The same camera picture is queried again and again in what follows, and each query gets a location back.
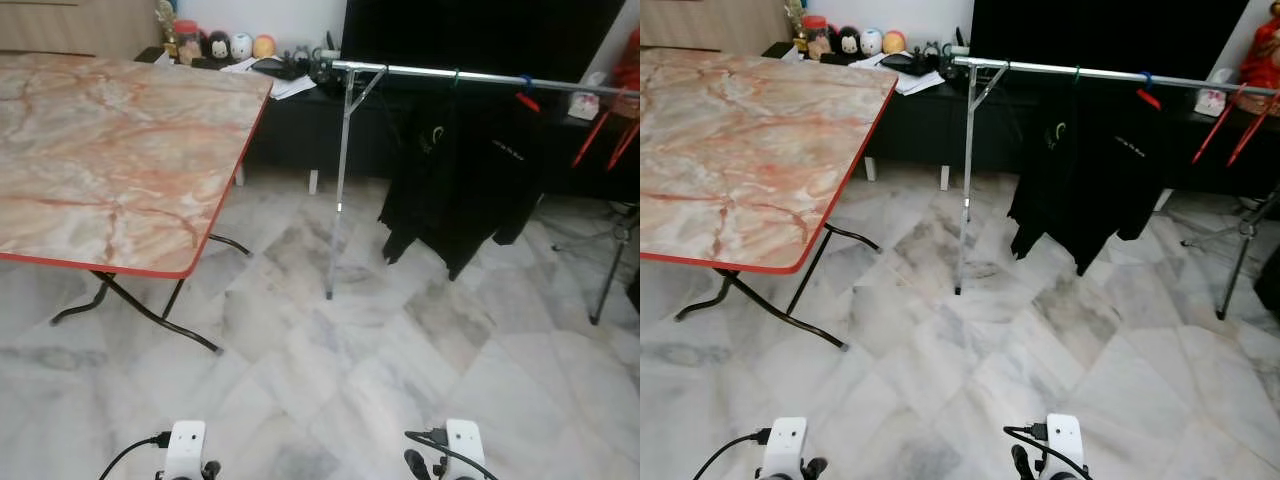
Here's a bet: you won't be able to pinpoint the white papers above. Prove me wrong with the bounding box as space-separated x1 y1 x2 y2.
895 68 946 97
268 72 319 101

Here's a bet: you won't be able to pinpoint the red robed figurine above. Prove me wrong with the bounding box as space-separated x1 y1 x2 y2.
612 28 641 116
1240 20 1280 89

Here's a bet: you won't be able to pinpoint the black pouch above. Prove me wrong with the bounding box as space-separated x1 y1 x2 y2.
252 56 311 81
880 52 941 76

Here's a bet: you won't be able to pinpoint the silver metal clothes rack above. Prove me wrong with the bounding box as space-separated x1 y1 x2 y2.
318 58 641 301
948 55 1280 296

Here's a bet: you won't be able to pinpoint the red-lid jar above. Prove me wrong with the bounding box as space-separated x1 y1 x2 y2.
172 20 201 63
802 15 831 59

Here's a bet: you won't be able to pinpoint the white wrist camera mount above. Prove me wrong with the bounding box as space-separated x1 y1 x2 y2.
763 417 809 480
443 418 488 480
163 420 208 480
1043 413 1086 480

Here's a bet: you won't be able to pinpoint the marble-top folding table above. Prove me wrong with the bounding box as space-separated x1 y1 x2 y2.
640 47 899 351
0 52 274 354

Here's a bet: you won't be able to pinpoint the black tripod stand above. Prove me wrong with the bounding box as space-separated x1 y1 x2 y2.
1180 195 1280 321
552 205 641 326

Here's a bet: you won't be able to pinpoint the black t-shirt with white text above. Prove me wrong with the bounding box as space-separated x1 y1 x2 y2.
1075 88 1173 276
445 90 548 281

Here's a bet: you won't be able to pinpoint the black low TV cabinet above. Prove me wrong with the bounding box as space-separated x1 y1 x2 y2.
762 40 1280 196
133 45 641 198

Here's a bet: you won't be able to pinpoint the black television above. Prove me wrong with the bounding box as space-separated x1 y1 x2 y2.
340 0 629 86
968 0 1251 76

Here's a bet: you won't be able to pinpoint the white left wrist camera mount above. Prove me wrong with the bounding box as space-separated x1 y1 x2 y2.
163 420 208 480
763 417 809 480

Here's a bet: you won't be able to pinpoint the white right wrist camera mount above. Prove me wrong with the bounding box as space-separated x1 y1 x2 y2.
443 418 488 480
1043 413 1086 480

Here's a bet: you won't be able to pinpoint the light wooden cabinet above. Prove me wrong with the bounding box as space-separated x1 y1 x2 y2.
640 0 791 53
0 0 161 58

